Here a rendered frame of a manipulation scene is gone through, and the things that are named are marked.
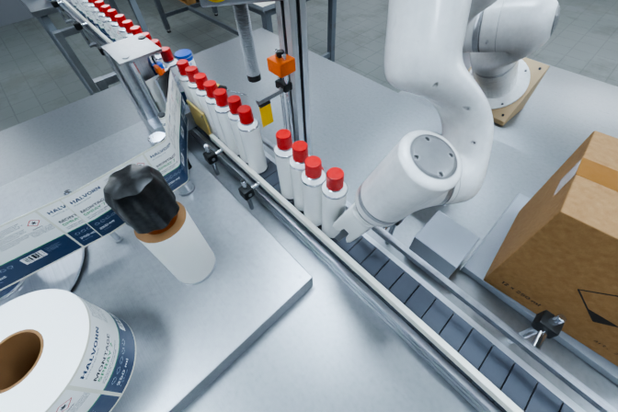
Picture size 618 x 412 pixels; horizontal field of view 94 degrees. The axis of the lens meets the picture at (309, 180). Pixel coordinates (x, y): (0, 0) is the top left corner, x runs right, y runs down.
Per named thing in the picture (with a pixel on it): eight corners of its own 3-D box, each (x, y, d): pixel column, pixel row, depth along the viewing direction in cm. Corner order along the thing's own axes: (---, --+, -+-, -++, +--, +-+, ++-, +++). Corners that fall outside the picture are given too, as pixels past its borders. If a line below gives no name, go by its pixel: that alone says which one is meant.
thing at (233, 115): (237, 157, 86) (218, 98, 70) (251, 149, 88) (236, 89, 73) (247, 166, 83) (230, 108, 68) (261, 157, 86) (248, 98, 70)
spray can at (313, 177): (300, 220, 71) (293, 163, 56) (313, 206, 74) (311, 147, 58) (316, 231, 69) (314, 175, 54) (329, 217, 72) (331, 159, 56)
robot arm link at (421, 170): (406, 171, 49) (354, 175, 46) (457, 125, 37) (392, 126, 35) (421, 219, 45) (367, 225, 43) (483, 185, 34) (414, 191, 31)
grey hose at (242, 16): (245, 78, 78) (224, -12, 62) (256, 74, 79) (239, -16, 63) (253, 84, 76) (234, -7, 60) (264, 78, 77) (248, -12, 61)
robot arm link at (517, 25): (475, 39, 88) (468, -12, 68) (554, 34, 78) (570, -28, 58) (465, 78, 88) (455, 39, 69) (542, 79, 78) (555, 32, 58)
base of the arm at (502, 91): (453, 97, 107) (445, 76, 92) (485, 48, 103) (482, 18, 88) (506, 118, 97) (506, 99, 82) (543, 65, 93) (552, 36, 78)
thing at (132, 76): (143, 123, 97) (99, 48, 78) (179, 107, 103) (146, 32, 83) (162, 143, 91) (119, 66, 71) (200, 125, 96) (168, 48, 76)
